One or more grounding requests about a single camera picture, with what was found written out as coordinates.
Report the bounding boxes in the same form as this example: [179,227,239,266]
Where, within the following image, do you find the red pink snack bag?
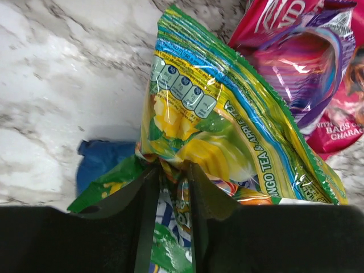
[229,1,363,157]

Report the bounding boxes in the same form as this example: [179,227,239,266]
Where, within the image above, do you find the blue gummy snack bag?
[76,139,135,196]

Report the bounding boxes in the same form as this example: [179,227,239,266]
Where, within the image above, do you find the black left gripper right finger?
[187,163,363,272]

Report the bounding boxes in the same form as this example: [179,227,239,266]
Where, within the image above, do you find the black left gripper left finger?
[1,167,160,272]

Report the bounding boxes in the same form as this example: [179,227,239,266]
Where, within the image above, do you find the purple snack bag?
[238,10,355,135]

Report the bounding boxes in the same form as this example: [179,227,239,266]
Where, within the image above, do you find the green snack bag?
[69,6,348,272]

